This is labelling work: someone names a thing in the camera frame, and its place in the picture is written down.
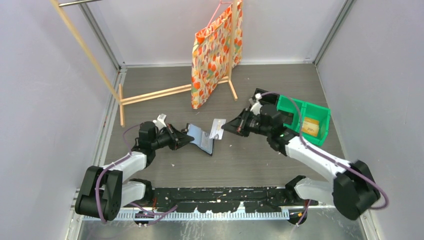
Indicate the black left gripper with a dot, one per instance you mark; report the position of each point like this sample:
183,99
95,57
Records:
182,140

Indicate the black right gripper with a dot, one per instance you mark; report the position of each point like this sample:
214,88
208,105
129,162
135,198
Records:
239,125

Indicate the black card holder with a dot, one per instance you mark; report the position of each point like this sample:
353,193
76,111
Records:
201,138

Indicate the white credit card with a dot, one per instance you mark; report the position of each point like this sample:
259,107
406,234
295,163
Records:
216,132

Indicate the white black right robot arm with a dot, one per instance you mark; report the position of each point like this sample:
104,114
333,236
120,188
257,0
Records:
348,186

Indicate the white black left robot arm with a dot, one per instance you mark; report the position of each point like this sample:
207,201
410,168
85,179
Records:
106,189

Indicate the dark card in green bin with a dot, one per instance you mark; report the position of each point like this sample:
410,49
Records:
288,118

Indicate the yellow cards in green bin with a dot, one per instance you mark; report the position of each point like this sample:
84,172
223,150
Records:
310,126

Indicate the black storage bin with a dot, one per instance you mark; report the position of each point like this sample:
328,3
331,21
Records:
268,99

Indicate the wooden clothes rack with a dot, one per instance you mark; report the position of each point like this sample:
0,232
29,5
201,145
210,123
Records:
118,95

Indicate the green double storage bin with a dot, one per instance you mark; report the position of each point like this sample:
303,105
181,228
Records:
307,109

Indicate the floral fabric bag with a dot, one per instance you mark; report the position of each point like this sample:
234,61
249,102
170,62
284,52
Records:
211,53

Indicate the pink clothes hanger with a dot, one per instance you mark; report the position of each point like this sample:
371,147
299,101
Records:
213,17

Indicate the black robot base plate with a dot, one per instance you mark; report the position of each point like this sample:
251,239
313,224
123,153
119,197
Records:
259,199

